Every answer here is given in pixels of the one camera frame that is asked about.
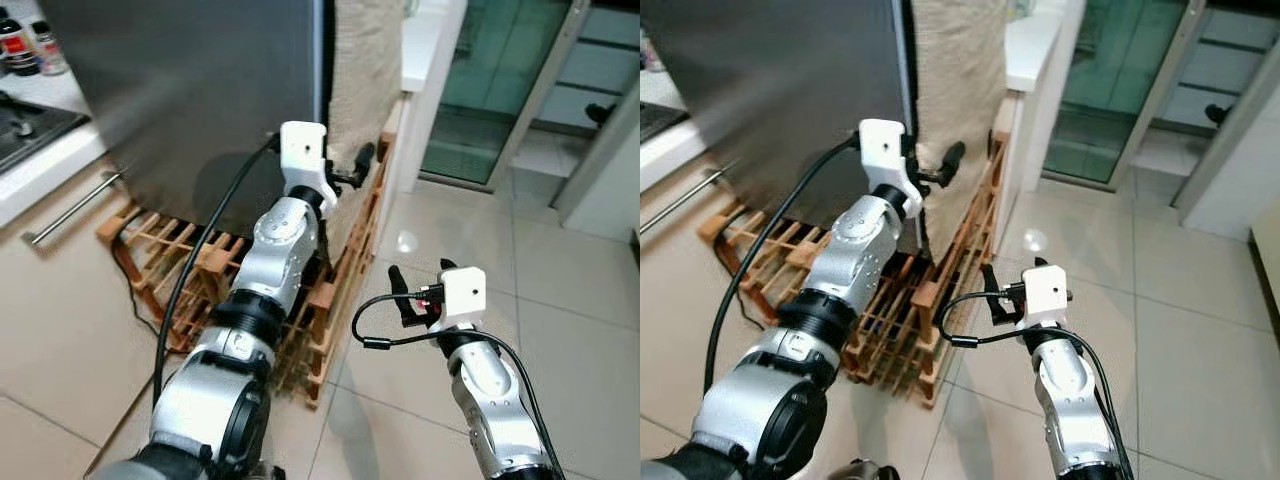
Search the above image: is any grey steel fridge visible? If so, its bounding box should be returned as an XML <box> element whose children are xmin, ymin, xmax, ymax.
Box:
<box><xmin>640</xmin><ymin>0</ymin><xmax>918</xmax><ymax>253</ymax></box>
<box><xmin>38</xmin><ymin>0</ymin><xmax>334</xmax><ymax>239</ymax></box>

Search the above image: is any beige hanging cloth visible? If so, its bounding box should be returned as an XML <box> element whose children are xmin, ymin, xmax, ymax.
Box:
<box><xmin>910</xmin><ymin>0</ymin><xmax>1011</xmax><ymax>259</ymax></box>
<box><xmin>328</xmin><ymin>0</ymin><xmax>408</xmax><ymax>173</ymax></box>

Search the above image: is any white tall cabinet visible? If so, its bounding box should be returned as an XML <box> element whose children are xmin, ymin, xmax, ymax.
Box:
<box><xmin>398</xmin><ymin>0</ymin><xmax>469</xmax><ymax>193</ymax></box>
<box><xmin>1003</xmin><ymin>0</ymin><xmax>1088</xmax><ymax>193</ymax></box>

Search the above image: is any wooden slatted rack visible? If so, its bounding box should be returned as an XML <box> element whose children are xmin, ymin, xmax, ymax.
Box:
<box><xmin>96</xmin><ymin>128</ymin><xmax>398</xmax><ymax>409</ymax></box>
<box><xmin>696</xmin><ymin>128</ymin><xmax>1011</xmax><ymax>409</ymax></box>

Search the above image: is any green tinted glass door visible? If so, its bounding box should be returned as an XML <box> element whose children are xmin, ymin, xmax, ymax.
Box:
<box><xmin>1042</xmin><ymin>0</ymin><xmax>1193</xmax><ymax>188</ymax></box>
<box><xmin>420</xmin><ymin>0</ymin><xmax>573</xmax><ymax>188</ymax></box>

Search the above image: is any white kitchen counter cabinet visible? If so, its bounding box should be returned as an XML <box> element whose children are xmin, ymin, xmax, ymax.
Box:
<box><xmin>640</xmin><ymin>70</ymin><xmax>738</xmax><ymax>238</ymax></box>
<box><xmin>0</xmin><ymin>70</ymin><xmax>126</xmax><ymax>233</ymax></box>

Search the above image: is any grey panelled door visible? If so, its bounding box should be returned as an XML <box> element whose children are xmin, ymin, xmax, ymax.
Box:
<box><xmin>530</xmin><ymin>5</ymin><xmax>641</xmax><ymax>138</ymax></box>
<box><xmin>1150</xmin><ymin>5</ymin><xmax>1280</xmax><ymax>138</ymax></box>

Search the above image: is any black gas stove top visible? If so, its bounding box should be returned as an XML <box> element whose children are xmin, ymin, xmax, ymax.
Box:
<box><xmin>640</xmin><ymin>100</ymin><xmax>688</xmax><ymax>143</ymax></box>
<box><xmin>0</xmin><ymin>92</ymin><xmax>91</xmax><ymax>173</ymax></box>

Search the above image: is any dark bottle with red label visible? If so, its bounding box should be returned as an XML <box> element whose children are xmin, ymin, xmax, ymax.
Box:
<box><xmin>0</xmin><ymin>14</ymin><xmax>41</xmax><ymax>78</ymax></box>

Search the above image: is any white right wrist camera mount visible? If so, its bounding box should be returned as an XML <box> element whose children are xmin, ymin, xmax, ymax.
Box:
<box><xmin>436</xmin><ymin>266</ymin><xmax>489</xmax><ymax>332</ymax></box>
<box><xmin>1019</xmin><ymin>261</ymin><xmax>1070</xmax><ymax>330</ymax></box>

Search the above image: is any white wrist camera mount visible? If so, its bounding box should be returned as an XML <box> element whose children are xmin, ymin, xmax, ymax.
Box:
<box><xmin>436</xmin><ymin>266</ymin><xmax>489</xmax><ymax>332</ymax></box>
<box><xmin>857</xmin><ymin>118</ymin><xmax>924</xmax><ymax>218</ymax></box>
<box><xmin>279</xmin><ymin>121</ymin><xmax>340</xmax><ymax>208</ymax></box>
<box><xmin>1019</xmin><ymin>261</ymin><xmax>1070</xmax><ymax>330</ymax></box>

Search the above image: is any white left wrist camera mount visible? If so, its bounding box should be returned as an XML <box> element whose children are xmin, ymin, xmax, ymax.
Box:
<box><xmin>857</xmin><ymin>118</ymin><xmax>924</xmax><ymax>218</ymax></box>
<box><xmin>279</xmin><ymin>121</ymin><xmax>340</xmax><ymax>208</ymax></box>

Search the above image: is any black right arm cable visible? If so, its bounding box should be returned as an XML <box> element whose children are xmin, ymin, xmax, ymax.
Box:
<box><xmin>937</xmin><ymin>288</ymin><xmax>1136</xmax><ymax>480</ymax></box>
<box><xmin>350</xmin><ymin>290</ymin><xmax>566</xmax><ymax>480</ymax></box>

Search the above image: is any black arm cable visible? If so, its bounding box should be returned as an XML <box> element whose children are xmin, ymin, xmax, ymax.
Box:
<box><xmin>937</xmin><ymin>288</ymin><xmax>1136</xmax><ymax>480</ymax></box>
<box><xmin>703</xmin><ymin>133</ymin><xmax>863</xmax><ymax>396</ymax></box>
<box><xmin>150</xmin><ymin>133</ymin><xmax>284</xmax><ymax>406</ymax></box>
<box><xmin>350</xmin><ymin>290</ymin><xmax>566</xmax><ymax>480</ymax></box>

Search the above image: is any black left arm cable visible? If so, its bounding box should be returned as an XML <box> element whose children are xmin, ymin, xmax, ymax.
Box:
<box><xmin>703</xmin><ymin>133</ymin><xmax>863</xmax><ymax>396</ymax></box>
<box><xmin>150</xmin><ymin>133</ymin><xmax>284</xmax><ymax>406</ymax></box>

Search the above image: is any thin black power cord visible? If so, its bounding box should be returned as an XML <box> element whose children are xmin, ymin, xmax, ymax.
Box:
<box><xmin>108</xmin><ymin>232</ymin><xmax>169</xmax><ymax>339</ymax></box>
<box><xmin>712</xmin><ymin>208</ymin><xmax>773</xmax><ymax>323</ymax></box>

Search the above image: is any steel bar drawer handle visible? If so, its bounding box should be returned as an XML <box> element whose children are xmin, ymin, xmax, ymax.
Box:
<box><xmin>640</xmin><ymin>163</ymin><xmax>738</xmax><ymax>236</ymax></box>
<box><xmin>22</xmin><ymin>168</ymin><xmax>123</xmax><ymax>247</ymax></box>

